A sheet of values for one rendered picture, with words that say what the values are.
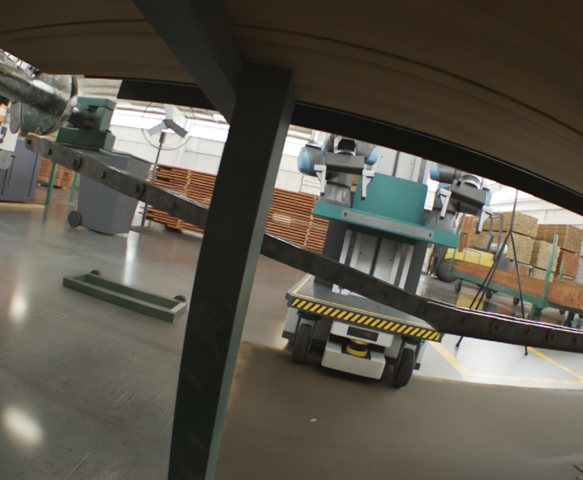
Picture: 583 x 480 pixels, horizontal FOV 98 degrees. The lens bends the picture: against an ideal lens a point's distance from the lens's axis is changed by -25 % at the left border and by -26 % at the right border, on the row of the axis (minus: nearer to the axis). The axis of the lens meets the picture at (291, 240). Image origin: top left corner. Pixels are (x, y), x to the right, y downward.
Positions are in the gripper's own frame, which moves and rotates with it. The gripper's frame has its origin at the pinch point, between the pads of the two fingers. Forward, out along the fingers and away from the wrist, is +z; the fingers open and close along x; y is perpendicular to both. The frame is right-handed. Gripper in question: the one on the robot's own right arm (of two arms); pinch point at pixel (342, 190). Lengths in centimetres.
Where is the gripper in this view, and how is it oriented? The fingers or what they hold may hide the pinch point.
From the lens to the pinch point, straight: 111.8
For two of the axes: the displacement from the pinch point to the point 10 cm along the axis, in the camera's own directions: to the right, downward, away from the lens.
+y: 0.0, 3.5, 9.3
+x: -9.9, -1.0, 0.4
